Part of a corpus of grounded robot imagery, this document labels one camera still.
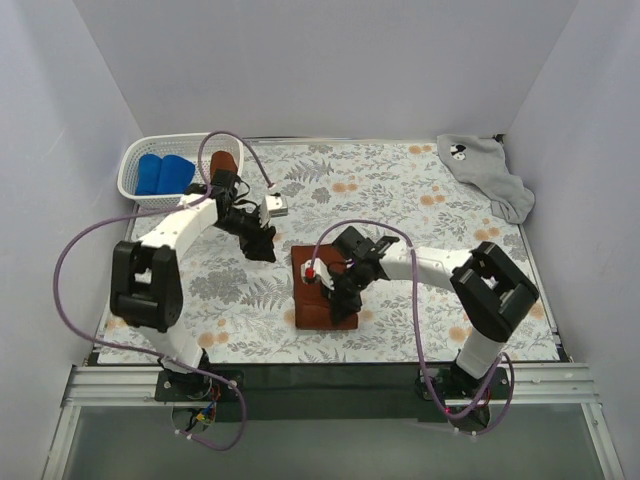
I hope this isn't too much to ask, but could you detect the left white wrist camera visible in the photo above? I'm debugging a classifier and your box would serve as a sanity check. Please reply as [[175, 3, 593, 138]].
[[260, 195, 289, 218]]

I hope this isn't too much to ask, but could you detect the left blue rolled towel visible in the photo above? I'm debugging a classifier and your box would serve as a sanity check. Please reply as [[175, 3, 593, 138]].
[[135, 153, 162, 196]]

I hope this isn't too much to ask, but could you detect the blue rolled towel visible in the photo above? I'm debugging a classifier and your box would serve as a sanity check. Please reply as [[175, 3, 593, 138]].
[[155, 155, 195, 195], [135, 153, 162, 196]]

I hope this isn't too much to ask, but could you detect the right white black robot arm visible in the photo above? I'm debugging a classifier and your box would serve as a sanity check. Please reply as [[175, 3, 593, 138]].
[[303, 226, 539, 398]]

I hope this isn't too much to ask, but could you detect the floral patterned table mat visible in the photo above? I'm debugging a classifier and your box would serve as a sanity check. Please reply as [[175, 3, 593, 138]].
[[97, 139, 561, 365]]

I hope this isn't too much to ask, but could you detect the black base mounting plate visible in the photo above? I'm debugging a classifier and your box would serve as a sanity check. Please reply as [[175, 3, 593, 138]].
[[154, 362, 509, 429]]

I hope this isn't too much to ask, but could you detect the white perforated plastic basket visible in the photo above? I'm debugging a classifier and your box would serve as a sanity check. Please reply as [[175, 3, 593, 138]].
[[117, 133, 245, 210]]

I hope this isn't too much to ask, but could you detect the grey cloth in corner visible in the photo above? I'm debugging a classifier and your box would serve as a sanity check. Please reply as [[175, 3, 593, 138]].
[[436, 134, 535, 225]]

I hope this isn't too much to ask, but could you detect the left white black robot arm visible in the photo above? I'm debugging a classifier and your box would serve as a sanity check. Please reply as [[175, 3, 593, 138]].
[[110, 169, 287, 400]]

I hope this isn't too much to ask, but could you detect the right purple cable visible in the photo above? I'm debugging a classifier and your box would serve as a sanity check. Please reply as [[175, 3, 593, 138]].
[[305, 219, 514, 437]]

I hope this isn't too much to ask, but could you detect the right blue rolled towel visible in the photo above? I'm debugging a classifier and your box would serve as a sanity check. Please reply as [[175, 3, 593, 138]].
[[155, 155, 195, 195]]

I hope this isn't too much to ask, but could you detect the aluminium frame rail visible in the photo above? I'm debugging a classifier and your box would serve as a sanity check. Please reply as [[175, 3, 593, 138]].
[[63, 362, 601, 406]]

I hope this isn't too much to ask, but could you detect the brown towel pile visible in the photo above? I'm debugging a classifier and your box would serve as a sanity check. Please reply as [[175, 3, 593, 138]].
[[291, 245, 359, 331]]

